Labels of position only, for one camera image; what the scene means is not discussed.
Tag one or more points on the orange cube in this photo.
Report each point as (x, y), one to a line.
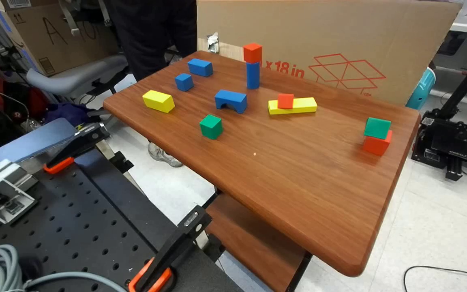
(253, 53)

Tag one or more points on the blue arch block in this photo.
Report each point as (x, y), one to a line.
(237, 101)

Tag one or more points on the yellow flat long block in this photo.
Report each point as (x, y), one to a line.
(299, 106)

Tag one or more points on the red cube on yellow block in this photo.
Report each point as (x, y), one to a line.
(286, 101)

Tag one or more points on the blue cylindrical block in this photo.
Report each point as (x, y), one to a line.
(252, 75)

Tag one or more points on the small blue cube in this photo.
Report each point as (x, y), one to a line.
(184, 82)

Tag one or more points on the blue rectangular block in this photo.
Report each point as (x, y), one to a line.
(200, 67)

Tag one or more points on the yellow rectangular block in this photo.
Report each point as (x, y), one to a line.
(158, 101)

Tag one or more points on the green cube on red block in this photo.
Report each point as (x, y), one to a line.
(377, 127)

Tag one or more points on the red block under green cube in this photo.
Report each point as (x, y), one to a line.
(377, 145)

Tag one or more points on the wooden table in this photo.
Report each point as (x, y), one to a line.
(305, 176)

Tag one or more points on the person in dark clothes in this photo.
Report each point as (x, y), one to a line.
(146, 28)

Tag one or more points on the black orange clamp front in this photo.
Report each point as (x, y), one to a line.
(158, 272)

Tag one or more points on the black orange clamp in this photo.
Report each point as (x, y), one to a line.
(83, 142)
(158, 272)

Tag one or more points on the black orange clamp rear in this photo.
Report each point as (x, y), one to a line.
(83, 142)

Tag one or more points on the grey office chair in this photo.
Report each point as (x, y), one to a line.
(82, 80)

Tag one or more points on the large cardboard box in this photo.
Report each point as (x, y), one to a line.
(372, 48)

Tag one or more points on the teal object behind table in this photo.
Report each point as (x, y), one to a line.
(422, 90)

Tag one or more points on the black equipment on floor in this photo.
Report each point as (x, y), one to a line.
(442, 144)

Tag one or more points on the cardboard box background left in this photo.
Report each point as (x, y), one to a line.
(41, 35)

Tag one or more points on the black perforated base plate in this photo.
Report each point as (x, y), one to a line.
(91, 231)

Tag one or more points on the aluminium bracket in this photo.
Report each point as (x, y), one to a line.
(15, 184)

